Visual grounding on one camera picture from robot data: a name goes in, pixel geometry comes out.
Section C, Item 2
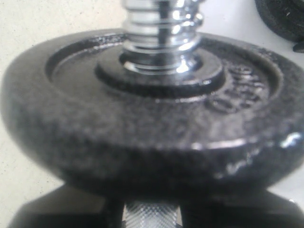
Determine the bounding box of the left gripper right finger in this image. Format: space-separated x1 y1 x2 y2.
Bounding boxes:
177 188 304 228

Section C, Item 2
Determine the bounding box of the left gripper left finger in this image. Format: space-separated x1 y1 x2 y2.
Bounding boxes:
8 185 125 228

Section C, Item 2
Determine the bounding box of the black plate far bar end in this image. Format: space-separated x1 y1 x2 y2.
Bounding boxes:
0 29 304 200

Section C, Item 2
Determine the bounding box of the white plastic tray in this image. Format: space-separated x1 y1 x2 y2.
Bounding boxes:
198 0 304 66

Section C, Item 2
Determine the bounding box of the black weight plate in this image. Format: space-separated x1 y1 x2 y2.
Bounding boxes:
255 0 304 53

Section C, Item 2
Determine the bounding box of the chrome threaded dumbbell bar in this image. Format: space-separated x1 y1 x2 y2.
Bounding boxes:
120 0 205 228

